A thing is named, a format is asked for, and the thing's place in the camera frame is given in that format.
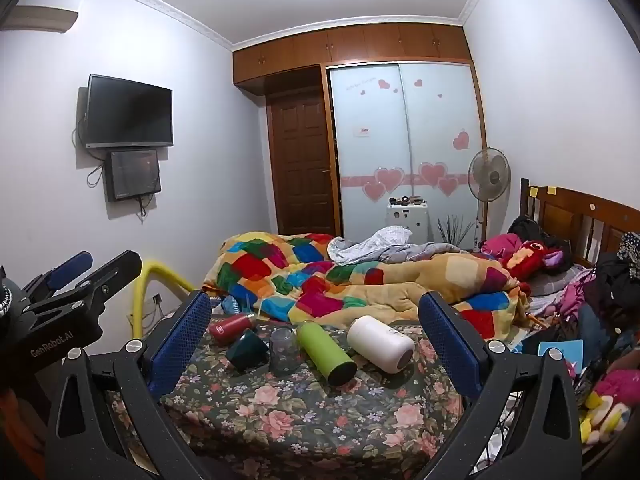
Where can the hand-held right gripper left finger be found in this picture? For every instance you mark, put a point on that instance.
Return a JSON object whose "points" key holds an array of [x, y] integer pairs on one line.
{"points": [[181, 342]]}

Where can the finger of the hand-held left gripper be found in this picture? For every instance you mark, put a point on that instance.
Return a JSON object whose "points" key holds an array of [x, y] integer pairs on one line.
{"points": [[70, 266], [115, 271]]}

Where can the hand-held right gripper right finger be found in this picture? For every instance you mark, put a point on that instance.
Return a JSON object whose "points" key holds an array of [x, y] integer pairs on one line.
{"points": [[450, 347]]}

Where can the dark green cup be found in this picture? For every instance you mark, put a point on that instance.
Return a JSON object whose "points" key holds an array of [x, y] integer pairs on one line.
{"points": [[246, 351]]}

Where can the white cup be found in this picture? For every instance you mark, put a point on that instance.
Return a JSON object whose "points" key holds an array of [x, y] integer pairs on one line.
{"points": [[379, 342]]}

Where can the clear grey glass cup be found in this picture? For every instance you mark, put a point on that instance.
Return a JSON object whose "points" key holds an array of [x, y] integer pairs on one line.
{"points": [[285, 352]]}

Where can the yellow foam tube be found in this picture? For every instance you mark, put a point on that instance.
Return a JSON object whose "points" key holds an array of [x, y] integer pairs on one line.
{"points": [[150, 271]]}

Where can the red bottle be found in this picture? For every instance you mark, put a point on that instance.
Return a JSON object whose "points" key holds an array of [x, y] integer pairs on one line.
{"points": [[231, 327]]}

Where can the orange cloth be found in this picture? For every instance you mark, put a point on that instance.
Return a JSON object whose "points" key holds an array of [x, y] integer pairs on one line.
{"points": [[12, 420]]}

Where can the blue notebook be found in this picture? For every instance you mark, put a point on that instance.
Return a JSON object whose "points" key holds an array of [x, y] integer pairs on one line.
{"points": [[560, 356]]}

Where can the dried twig bundle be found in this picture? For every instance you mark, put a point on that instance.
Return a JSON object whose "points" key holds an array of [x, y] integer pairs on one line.
{"points": [[455, 232]]}

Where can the red plush toy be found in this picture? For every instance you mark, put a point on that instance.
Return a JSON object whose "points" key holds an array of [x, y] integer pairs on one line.
{"points": [[530, 257]]}

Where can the green bottle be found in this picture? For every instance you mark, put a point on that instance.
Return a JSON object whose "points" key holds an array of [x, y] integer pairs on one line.
{"points": [[325, 352]]}

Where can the grey white blanket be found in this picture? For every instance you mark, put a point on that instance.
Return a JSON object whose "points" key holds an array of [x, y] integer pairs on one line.
{"points": [[380, 242]]}

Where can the small white cabinet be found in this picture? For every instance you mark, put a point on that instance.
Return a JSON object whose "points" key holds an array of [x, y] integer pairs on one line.
{"points": [[407, 225]]}

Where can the pile of purple clothes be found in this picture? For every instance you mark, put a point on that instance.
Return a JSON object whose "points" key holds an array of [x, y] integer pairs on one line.
{"points": [[572, 297]]}

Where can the black bag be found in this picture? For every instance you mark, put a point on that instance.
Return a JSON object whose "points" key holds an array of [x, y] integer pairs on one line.
{"points": [[525, 227]]}

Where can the floral bed sheet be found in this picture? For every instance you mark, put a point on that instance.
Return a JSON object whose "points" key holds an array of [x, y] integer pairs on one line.
{"points": [[300, 420]]}

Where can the colourful patchwork quilt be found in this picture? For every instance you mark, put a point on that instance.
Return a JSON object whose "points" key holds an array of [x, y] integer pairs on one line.
{"points": [[320, 280]]}

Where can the yellow plush toy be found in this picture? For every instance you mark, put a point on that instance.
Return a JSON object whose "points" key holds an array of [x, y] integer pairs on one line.
{"points": [[605, 417]]}

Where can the bright pink cloth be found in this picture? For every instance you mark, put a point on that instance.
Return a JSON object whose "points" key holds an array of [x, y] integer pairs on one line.
{"points": [[620, 384]]}

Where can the standing fan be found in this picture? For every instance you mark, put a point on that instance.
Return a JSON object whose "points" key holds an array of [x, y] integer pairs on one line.
{"points": [[490, 174]]}

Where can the black clothes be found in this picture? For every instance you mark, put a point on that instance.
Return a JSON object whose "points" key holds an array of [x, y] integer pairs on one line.
{"points": [[617, 280]]}

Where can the wooden headboard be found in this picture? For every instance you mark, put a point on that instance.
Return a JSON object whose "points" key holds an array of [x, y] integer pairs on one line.
{"points": [[575, 215]]}

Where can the brown wooden door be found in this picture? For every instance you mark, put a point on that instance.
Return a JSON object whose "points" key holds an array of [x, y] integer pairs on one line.
{"points": [[300, 165]]}

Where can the wardrobe with heart stickers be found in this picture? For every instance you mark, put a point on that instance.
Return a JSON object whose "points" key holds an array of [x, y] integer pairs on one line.
{"points": [[400, 135]]}

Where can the white air conditioner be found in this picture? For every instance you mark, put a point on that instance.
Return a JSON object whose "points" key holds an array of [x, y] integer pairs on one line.
{"points": [[42, 17]]}

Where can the wooden overhead cabinet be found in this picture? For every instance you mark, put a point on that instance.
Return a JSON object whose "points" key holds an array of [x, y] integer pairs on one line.
{"points": [[350, 47]]}

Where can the wall socket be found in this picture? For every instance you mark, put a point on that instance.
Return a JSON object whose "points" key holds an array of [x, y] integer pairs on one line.
{"points": [[158, 299]]}

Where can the small black wall monitor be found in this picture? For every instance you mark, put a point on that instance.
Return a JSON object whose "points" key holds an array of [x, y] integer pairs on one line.
{"points": [[134, 175]]}

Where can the wall television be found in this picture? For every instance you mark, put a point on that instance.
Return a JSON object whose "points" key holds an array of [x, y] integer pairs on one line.
{"points": [[130, 110]]}

